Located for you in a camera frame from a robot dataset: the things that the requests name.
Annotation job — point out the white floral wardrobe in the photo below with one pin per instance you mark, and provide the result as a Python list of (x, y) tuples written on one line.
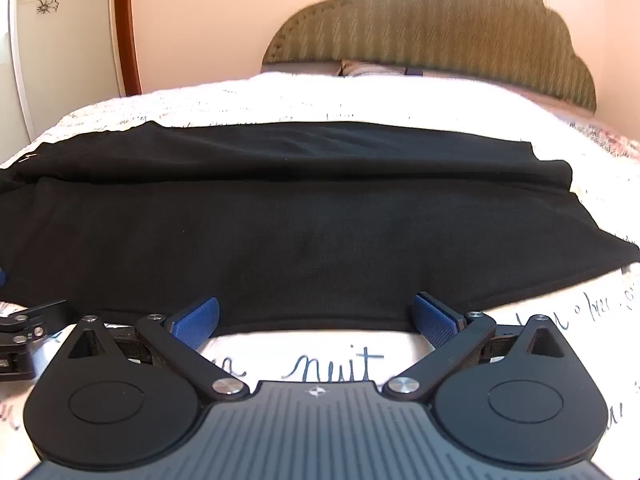
[(60, 35)]

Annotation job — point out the black pants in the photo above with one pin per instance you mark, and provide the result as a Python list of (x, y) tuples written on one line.
[(300, 220)]

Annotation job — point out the white script printed blanket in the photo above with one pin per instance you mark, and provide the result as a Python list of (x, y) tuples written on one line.
[(325, 97)]

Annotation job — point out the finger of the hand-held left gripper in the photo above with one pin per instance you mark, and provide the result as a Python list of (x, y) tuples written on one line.
[(2, 278), (35, 320)]

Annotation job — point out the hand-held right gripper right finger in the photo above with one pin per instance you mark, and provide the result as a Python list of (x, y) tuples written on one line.
[(434, 316)]

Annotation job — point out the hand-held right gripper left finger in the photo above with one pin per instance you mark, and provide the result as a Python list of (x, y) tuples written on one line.
[(197, 316)]

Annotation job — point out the olive upholstered headboard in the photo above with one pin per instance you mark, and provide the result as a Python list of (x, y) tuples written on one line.
[(430, 25)]

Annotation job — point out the brown wooden door frame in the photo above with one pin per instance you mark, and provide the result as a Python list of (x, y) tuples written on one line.
[(127, 30)]

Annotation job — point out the patterned pillow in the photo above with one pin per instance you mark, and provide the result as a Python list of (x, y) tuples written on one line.
[(370, 68)]

